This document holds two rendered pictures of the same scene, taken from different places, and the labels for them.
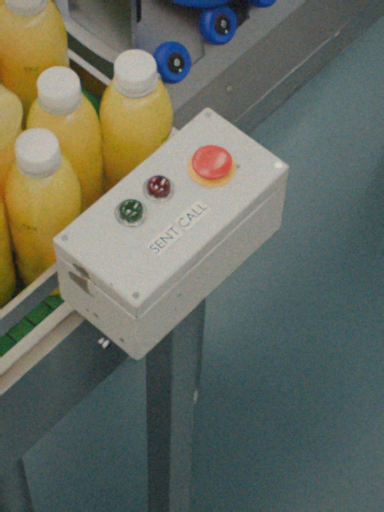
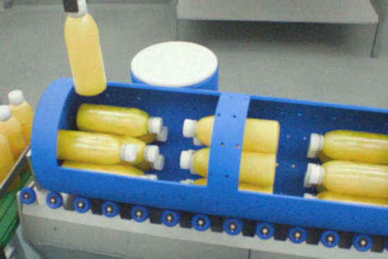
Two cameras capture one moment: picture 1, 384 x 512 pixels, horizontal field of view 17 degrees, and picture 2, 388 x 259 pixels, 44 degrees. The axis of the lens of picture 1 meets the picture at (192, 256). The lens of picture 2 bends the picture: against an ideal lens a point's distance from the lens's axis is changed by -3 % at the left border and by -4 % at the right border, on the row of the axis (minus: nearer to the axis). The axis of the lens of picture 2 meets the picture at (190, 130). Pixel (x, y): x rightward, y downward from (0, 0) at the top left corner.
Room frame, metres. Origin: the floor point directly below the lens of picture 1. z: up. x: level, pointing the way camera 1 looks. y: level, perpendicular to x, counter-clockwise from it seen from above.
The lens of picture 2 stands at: (0.88, -0.94, 1.85)
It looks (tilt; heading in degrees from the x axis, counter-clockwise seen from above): 38 degrees down; 62
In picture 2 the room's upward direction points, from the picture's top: 2 degrees counter-clockwise
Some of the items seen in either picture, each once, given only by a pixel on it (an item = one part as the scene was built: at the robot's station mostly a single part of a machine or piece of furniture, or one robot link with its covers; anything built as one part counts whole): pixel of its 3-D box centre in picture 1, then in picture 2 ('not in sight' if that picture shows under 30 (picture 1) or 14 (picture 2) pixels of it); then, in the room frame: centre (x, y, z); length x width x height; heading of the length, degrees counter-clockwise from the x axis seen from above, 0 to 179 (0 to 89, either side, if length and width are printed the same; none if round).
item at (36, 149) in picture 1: (37, 150); not in sight; (0.69, 0.14, 1.10); 0.04 x 0.04 x 0.02
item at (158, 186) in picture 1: (158, 185); not in sight; (0.65, 0.03, 1.11); 0.02 x 0.02 x 0.01
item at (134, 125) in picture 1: (137, 138); not in sight; (0.79, 0.06, 1.00); 0.07 x 0.07 x 0.19
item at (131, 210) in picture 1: (131, 209); not in sight; (0.63, 0.05, 1.11); 0.02 x 0.02 x 0.01
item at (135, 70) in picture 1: (135, 71); not in sight; (0.79, 0.06, 1.10); 0.04 x 0.04 x 0.02
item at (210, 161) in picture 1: (212, 163); not in sight; (0.68, -0.01, 1.11); 0.04 x 0.04 x 0.01
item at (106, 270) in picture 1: (173, 231); not in sight; (0.64, 0.02, 1.05); 0.20 x 0.10 x 0.10; 140
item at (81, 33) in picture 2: not in sight; (84, 50); (1.12, -0.01, 1.34); 0.07 x 0.07 x 0.19
